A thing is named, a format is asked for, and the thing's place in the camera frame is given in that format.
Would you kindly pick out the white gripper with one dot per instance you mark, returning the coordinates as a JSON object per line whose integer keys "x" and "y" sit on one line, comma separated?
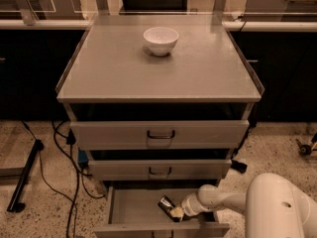
{"x": 190, "y": 206}

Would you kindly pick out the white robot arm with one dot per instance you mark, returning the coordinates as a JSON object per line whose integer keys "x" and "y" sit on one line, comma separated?
{"x": 273, "y": 207}

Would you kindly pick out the grey bottom drawer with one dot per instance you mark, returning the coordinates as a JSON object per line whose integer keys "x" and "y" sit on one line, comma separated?
{"x": 134, "y": 213}

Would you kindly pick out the grey drawer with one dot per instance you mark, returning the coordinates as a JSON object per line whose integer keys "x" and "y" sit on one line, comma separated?
{"x": 134, "y": 213}
{"x": 145, "y": 135}
{"x": 159, "y": 169}

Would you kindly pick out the grey middle drawer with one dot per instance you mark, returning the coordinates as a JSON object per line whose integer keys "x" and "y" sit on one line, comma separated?
{"x": 159, "y": 169}

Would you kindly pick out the grey top drawer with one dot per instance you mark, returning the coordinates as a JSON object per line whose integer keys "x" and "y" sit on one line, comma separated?
{"x": 145, "y": 135}

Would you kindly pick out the grey drawer cabinet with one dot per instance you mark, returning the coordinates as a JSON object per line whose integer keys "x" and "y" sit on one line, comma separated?
{"x": 114, "y": 77}

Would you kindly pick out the black power plug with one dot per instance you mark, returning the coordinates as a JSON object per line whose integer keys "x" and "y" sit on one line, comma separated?
{"x": 239, "y": 167}

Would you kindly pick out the blue box behind cabinet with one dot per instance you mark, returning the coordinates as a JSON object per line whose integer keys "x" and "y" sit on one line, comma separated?
{"x": 82, "y": 158}

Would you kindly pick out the black caster wheel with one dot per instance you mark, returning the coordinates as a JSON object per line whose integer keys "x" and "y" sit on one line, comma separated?
{"x": 306, "y": 150}

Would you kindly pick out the black metal stand leg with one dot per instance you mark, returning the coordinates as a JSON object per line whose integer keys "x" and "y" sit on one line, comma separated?
{"x": 15, "y": 205}

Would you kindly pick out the white ceramic bowl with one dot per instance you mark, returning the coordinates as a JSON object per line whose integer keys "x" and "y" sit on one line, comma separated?
{"x": 160, "y": 40}

